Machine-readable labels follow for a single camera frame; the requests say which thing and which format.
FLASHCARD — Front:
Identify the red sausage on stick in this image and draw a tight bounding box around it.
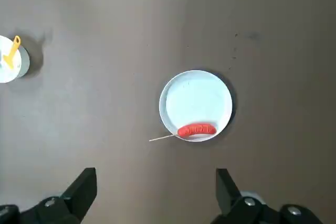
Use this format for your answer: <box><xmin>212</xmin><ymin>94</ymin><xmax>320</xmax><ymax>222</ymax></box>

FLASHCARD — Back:
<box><xmin>149</xmin><ymin>123</ymin><xmax>217</xmax><ymax>142</ymax></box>

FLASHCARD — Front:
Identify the white bowl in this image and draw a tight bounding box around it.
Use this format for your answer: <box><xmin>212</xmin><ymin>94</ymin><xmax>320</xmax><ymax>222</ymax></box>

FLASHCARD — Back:
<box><xmin>0</xmin><ymin>35</ymin><xmax>30</xmax><ymax>84</ymax></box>

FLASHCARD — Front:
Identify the yellow oil brush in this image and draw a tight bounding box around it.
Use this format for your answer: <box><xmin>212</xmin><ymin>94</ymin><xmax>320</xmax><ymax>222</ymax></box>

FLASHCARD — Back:
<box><xmin>2</xmin><ymin>35</ymin><xmax>22</xmax><ymax>70</ymax></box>

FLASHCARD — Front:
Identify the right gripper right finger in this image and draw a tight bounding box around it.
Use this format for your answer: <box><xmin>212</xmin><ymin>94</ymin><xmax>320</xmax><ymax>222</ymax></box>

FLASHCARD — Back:
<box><xmin>209</xmin><ymin>168</ymin><xmax>325</xmax><ymax>224</ymax></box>

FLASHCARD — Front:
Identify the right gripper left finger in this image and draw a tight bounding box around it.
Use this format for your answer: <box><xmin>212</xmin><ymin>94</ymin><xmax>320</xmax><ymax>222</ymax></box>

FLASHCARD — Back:
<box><xmin>0</xmin><ymin>167</ymin><xmax>98</xmax><ymax>224</ymax></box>

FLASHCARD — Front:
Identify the white round plate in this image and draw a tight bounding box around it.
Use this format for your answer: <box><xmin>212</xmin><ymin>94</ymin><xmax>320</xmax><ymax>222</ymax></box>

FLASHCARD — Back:
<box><xmin>159</xmin><ymin>69</ymin><xmax>234</xmax><ymax>143</ymax></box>

